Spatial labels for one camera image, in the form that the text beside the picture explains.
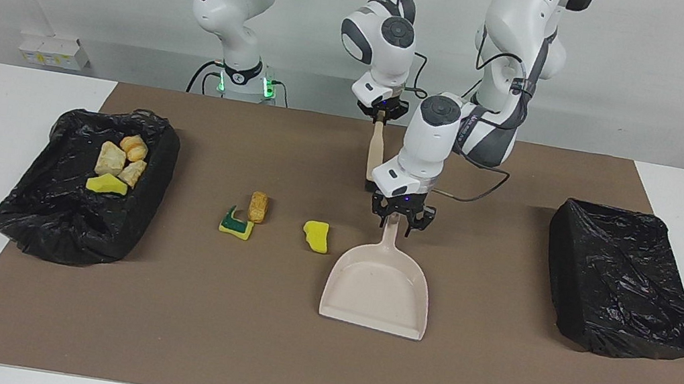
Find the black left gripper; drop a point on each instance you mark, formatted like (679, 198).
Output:
(404, 206)

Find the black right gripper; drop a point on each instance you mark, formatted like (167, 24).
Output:
(384, 106)

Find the beige hand brush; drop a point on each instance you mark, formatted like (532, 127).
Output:
(377, 150)

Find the beige plastic dustpan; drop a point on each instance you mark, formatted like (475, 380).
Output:
(378, 292)

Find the brown bread piece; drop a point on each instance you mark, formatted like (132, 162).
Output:
(258, 207)

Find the green and yellow sponge piece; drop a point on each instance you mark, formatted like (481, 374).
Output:
(238, 229)

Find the croissant shaped bread piece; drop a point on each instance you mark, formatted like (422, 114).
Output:
(134, 148)

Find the pale bread chunk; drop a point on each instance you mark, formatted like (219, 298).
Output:
(110, 159)
(132, 173)

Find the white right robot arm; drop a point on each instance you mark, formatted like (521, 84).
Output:
(234, 6)

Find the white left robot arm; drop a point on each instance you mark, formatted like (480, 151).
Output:
(517, 15)

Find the bin with tight black bag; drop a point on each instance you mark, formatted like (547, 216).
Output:
(620, 281)

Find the bin with loose black bag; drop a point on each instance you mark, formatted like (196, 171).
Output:
(39, 221)

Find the brown table mat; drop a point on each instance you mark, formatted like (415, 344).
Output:
(225, 337)

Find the white wall socket box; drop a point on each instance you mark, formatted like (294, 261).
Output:
(51, 52)

